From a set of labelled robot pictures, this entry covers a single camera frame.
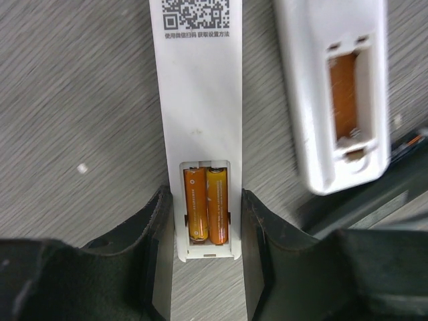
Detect white remote with black batteries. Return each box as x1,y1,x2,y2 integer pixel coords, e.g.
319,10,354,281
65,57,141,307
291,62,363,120
274,0,391,195

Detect orange AAA battery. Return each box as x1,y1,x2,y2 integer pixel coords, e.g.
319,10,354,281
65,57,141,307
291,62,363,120
207,167,229,245

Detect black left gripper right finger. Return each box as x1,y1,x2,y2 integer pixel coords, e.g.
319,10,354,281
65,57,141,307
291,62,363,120
241,190,427,320

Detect long white remote control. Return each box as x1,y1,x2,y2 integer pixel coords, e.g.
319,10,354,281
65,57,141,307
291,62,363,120
149,1,243,261

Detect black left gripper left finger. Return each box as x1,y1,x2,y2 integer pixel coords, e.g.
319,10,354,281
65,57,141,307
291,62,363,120
1,186,174,320

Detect left orange battery in remote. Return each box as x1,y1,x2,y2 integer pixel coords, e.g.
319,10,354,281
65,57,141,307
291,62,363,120
184,167,209,243

